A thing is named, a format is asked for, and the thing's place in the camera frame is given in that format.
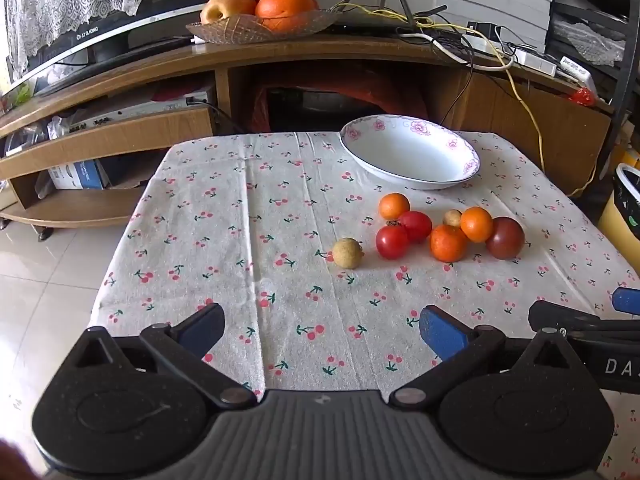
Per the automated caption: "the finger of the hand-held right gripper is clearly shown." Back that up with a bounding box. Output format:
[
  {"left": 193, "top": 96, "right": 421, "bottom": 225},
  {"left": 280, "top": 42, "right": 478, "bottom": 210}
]
[
  {"left": 612, "top": 287, "right": 640, "bottom": 317},
  {"left": 528, "top": 300, "right": 640, "bottom": 344}
]

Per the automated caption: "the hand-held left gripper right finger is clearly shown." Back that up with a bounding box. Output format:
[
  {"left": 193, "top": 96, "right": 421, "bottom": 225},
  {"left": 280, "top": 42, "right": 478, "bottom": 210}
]
[{"left": 389, "top": 304, "right": 594, "bottom": 409}]

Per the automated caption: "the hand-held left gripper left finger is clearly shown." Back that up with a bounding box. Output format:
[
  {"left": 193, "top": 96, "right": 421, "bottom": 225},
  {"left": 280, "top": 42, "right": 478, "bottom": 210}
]
[{"left": 66, "top": 302, "right": 259, "bottom": 409}]

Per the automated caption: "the small tangerine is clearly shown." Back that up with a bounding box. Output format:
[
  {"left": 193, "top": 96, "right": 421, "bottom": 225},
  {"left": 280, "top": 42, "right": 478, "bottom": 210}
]
[
  {"left": 378, "top": 192, "right": 411, "bottom": 221},
  {"left": 429, "top": 224, "right": 470, "bottom": 263},
  {"left": 460, "top": 206, "right": 495, "bottom": 244}
]

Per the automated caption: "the red tomato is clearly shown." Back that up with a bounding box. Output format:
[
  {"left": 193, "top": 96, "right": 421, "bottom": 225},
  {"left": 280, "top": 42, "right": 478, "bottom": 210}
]
[
  {"left": 375, "top": 224, "right": 411, "bottom": 260},
  {"left": 397, "top": 210, "right": 433, "bottom": 244}
]

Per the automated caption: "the dark purple tomato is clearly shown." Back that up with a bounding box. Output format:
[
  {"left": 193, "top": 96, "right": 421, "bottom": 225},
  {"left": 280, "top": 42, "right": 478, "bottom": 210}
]
[{"left": 485, "top": 216, "right": 526, "bottom": 261}]

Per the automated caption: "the large tan longan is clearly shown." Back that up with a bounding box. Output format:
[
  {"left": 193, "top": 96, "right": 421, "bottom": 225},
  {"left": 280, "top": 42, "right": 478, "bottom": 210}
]
[{"left": 332, "top": 237, "right": 364, "bottom": 269}]

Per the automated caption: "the white floral plate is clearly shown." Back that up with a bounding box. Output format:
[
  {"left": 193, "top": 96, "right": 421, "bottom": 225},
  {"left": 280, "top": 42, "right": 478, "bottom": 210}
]
[{"left": 340, "top": 115, "right": 481, "bottom": 191}]

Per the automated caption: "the yellow bin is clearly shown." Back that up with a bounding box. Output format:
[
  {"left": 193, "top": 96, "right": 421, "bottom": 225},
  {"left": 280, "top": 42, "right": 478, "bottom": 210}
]
[{"left": 597, "top": 162, "right": 640, "bottom": 282}]

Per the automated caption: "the cherry print tablecloth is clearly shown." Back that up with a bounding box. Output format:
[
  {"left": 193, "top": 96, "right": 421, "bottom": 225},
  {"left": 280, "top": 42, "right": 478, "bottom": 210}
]
[{"left": 89, "top": 130, "right": 640, "bottom": 480}]

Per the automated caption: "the blue and white box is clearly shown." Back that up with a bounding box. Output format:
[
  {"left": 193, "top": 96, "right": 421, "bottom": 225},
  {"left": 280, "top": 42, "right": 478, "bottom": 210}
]
[{"left": 47, "top": 159, "right": 112, "bottom": 191}]

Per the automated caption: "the silver media player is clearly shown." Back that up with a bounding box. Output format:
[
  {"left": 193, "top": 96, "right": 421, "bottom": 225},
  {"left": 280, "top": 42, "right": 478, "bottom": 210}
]
[{"left": 69, "top": 91, "right": 212, "bottom": 132}]

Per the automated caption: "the white electronic box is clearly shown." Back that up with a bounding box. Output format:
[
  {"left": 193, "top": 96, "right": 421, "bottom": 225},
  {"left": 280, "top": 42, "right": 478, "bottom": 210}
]
[{"left": 559, "top": 55, "right": 597, "bottom": 92}]

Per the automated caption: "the white power strip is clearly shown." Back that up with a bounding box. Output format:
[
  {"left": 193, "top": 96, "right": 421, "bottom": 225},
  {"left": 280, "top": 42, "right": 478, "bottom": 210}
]
[{"left": 514, "top": 49, "right": 559, "bottom": 77}]

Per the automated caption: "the wooden television stand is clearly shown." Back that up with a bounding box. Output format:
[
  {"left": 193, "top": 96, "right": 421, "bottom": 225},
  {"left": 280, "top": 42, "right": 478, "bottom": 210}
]
[{"left": 0, "top": 34, "right": 617, "bottom": 229}]

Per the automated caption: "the black shelf rack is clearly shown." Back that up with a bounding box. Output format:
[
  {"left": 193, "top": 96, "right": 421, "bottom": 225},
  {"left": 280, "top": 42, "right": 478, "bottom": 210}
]
[{"left": 544, "top": 0, "right": 640, "bottom": 162}]

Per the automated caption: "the glass fruit dish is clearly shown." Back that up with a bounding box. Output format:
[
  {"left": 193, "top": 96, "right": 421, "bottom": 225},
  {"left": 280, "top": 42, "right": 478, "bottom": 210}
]
[{"left": 186, "top": 6, "right": 342, "bottom": 46}]

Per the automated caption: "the yellow apple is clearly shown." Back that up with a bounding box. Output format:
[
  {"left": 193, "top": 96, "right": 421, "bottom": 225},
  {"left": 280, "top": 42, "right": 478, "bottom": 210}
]
[{"left": 200, "top": 0, "right": 258, "bottom": 25}]

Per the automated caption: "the white lace cloth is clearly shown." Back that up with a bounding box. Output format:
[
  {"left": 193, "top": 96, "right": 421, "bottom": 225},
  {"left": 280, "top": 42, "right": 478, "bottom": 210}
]
[{"left": 0, "top": 0, "right": 166, "bottom": 81}]

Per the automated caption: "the yellow cable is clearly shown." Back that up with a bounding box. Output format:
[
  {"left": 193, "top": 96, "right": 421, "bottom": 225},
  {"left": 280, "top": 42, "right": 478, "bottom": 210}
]
[{"left": 331, "top": 1, "right": 602, "bottom": 197}]

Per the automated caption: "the black cable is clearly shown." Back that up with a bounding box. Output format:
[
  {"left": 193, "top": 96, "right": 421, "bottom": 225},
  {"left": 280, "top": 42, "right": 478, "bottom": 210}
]
[{"left": 395, "top": 25, "right": 501, "bottom": 123}]

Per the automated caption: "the white cable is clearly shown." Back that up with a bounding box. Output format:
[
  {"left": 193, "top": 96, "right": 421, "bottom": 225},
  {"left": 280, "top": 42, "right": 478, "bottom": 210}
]
[{"left": 399, "top": 31, "right": 516, "bottom": 72}]

